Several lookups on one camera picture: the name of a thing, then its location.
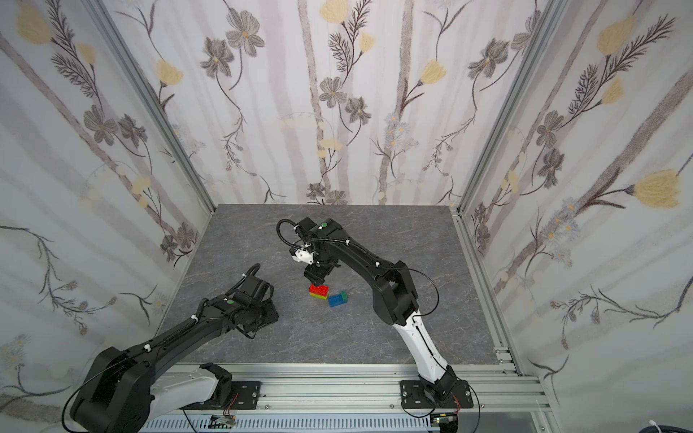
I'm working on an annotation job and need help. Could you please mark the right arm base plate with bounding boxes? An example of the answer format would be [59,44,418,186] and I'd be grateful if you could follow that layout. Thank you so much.
[399,380,475,410]

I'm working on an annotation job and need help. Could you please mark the aluminium frame rail front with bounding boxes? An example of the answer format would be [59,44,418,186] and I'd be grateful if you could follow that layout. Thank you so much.
[213,357,559,432]

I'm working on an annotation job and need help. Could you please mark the blue lego brick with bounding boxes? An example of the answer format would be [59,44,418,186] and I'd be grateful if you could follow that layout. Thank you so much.
[328,294,345,308]

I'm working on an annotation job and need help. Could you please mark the circuit board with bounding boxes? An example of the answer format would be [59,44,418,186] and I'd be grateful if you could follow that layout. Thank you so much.
[207,415,236,429]
[430,413,458,433]

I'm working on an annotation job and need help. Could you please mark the white perforated cable duct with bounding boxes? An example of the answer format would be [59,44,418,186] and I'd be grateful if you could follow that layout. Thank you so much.
[141,413,435,432]

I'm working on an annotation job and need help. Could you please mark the red lego brick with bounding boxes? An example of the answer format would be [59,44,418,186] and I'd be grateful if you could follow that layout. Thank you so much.
[309,285,330,297]

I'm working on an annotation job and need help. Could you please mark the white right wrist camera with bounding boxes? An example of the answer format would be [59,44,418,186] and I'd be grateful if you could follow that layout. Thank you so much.
[290,247,315,265]

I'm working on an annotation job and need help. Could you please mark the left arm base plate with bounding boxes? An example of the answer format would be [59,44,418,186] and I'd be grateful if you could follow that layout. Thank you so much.
[218,381,262,411]

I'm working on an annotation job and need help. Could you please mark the right circuit board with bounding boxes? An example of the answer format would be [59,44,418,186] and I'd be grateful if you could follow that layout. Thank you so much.
[430,413,458,433]

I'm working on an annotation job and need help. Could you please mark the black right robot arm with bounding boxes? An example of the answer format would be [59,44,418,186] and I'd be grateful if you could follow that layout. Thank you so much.
[275,218,476,408]

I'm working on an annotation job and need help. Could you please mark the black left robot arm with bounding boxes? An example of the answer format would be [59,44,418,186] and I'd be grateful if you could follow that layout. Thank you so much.
[61,295,279,432]

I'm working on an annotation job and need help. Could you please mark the left circuit board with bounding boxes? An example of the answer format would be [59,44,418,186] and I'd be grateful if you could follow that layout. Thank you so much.
[207,415,236,429]

